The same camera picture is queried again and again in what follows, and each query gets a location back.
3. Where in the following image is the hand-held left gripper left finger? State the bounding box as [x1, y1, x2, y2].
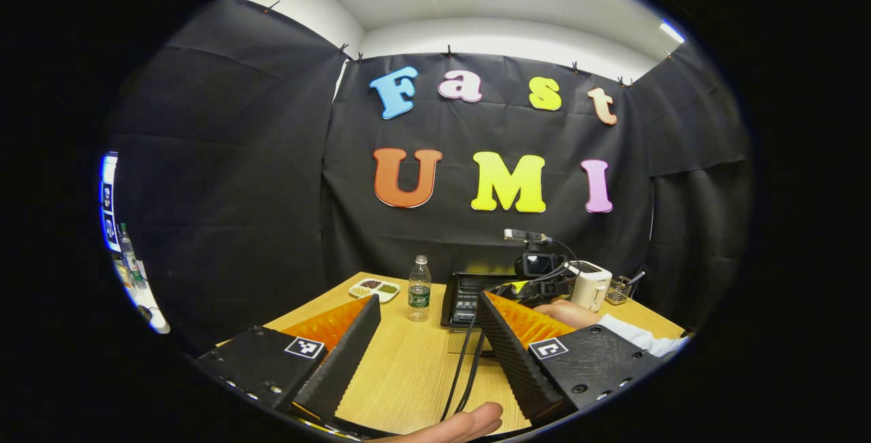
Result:
[196, 294, 382, 425]

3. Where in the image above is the wire mesh basket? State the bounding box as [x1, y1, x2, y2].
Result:
[605, 276, 634, 306]

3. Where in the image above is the black cable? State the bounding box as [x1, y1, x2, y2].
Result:
[440, 314, 478, 423]
[453, 327, 488, 416]

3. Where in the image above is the clear plastic water bottle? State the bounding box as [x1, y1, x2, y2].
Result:
[408, 255, 432, 323]

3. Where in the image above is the black backdrop cloth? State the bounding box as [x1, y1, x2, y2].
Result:
[102, 0, 755, 355]

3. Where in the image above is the white divided seasoning dish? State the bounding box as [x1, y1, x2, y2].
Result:
[348, 278, 401, 304]

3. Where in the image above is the green glass bottle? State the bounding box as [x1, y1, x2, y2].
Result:
[118, 223, 148, 291]

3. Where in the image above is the wall poster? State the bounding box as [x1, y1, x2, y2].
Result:
[100, 152, 122, 253]

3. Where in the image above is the white toaster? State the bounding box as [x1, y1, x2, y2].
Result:
[568, 260, 613, 313]

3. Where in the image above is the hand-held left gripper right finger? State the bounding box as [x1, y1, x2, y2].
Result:
[475, 291, 668, 428]

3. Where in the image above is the black electric oven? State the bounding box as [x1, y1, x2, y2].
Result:
[440, 271, 519, 356]

